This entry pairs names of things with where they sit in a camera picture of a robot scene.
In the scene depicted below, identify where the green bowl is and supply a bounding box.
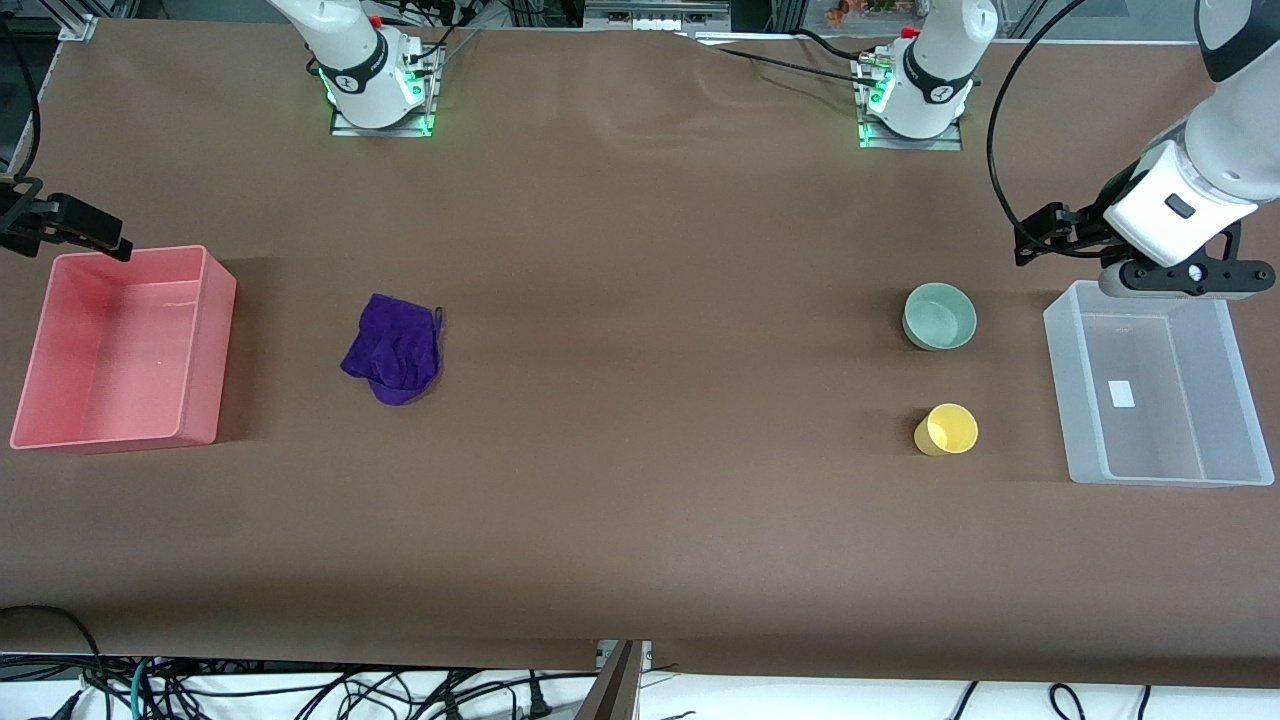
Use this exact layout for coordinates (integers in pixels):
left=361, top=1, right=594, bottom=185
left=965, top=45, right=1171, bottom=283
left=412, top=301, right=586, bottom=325
left=903, top=282, right=978, bottom=352

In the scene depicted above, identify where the yellow cup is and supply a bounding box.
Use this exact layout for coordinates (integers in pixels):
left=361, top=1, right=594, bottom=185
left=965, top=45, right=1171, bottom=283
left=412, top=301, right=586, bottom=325
left=913, top=403, right=979, bottom=457

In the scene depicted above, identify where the purple cloth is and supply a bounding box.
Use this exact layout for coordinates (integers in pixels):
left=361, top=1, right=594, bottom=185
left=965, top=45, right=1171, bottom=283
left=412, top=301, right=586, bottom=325
left=340, top=292, right=444, bottom=407

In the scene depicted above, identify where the pink plastic bin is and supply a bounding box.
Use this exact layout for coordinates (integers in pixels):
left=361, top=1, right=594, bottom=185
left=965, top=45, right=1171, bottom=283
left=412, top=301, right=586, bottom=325
left=9, top=245, right=238, bottom=453

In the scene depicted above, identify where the clear plastic bin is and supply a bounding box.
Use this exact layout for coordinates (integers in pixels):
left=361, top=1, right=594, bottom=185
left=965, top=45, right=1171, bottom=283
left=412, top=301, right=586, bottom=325
left=1043, top=280, right=1275, bottom=488

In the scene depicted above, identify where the grey device box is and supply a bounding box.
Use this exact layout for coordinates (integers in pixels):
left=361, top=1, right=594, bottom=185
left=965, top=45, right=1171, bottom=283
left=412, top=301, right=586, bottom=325
left=584, top=0, right=732, bottom=32

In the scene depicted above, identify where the wooden board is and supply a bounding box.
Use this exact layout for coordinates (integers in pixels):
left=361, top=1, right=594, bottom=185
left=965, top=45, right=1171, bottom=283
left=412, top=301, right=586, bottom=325
left=580, top=640, right=643, bottom=720

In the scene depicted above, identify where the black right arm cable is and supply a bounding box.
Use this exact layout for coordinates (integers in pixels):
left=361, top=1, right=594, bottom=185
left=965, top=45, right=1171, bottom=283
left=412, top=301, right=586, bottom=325
left=0, top=18, right=42, bottom=177

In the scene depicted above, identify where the black cable on table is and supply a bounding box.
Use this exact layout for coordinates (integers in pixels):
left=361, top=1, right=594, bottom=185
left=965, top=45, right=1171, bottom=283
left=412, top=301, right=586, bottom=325
left=690, top=33, right=883, bottom=87

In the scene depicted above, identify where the black looped floor cable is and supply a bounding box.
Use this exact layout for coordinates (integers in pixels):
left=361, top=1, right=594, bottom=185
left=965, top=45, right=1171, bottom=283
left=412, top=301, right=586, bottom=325
left=0, top=605, right=107, bottom=720

